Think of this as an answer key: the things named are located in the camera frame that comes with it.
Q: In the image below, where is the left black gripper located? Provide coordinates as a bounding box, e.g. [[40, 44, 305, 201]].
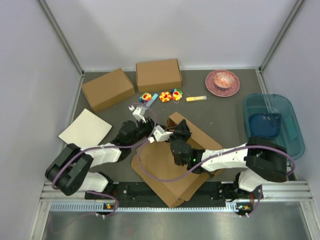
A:
[[128, 116, 160, 147]]

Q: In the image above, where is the cardboard box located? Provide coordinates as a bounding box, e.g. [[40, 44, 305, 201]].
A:
[[81, 68, 135, 113], [135, 58, 182, 93], [131, 112, 223, 208]]

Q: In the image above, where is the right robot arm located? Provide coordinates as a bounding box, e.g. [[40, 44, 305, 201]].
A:
[[167, 120, 288, 198]]

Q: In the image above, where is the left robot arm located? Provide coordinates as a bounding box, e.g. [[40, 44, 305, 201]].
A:
[[45, 117, 155, 199]]

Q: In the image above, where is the rainbow flower plush left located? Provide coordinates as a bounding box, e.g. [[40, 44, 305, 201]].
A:
[[139, 92, 152, 104]]

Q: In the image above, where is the rainbow flower plush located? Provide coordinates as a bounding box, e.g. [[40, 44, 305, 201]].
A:
[[170, 88, 183, 101], [139, 92, 152, 104]]

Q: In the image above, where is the blue chalk stick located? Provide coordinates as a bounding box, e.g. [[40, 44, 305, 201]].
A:
[[146, 93, 159, 107]]

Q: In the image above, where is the orange flower plush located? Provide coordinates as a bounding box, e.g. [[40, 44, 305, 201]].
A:
[[159, 91, 172, 102]]

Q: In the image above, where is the rainbow flower plush right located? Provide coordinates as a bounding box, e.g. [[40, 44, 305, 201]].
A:
[[170, 88, 183, 101]]

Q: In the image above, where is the white square board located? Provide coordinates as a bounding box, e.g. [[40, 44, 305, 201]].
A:
[[58, 108, 112, 149]]

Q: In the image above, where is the yellow chalk stick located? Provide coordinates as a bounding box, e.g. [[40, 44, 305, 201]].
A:
[[186, 95, 207, 102]]

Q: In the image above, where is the pink plate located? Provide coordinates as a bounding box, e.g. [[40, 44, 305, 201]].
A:
[[205, 69, 240, 98]]

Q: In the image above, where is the dark blue dish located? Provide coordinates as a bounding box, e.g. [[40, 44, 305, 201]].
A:
[[248, 113, 282, 139]]

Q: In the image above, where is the teal plastic bin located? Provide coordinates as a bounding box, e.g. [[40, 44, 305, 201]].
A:
[[243, 93, 305, 160]]

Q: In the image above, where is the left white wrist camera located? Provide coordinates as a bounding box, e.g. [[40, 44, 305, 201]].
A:
[[128, 105, 147, 123]]

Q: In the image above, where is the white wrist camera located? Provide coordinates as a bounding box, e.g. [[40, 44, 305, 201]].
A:
[[148, 125, 173, 143], [128, 105, 147, 123]]

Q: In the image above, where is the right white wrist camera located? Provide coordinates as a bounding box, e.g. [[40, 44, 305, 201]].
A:
[[148, 125, 173, 143]]

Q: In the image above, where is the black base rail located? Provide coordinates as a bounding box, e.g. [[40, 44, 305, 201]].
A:
[[84, 181, 253, 203]]

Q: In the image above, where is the grey slotted cable duct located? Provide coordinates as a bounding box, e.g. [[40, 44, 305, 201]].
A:
[[50, 202, 251, 213]]

